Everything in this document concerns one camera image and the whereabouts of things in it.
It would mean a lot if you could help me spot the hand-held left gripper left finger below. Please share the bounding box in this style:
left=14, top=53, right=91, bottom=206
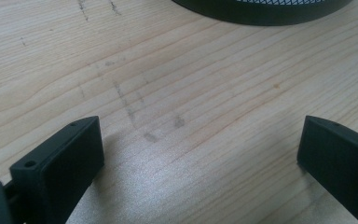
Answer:
left=9, top=115, right=105, bottom=224

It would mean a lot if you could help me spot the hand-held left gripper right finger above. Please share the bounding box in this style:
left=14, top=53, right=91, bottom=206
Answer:
left=296, top=115, right=358, bottom=224

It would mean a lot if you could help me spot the black mesh waste bin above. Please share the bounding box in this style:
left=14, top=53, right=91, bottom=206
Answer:
left=171, top=0, right=353, bottom=27

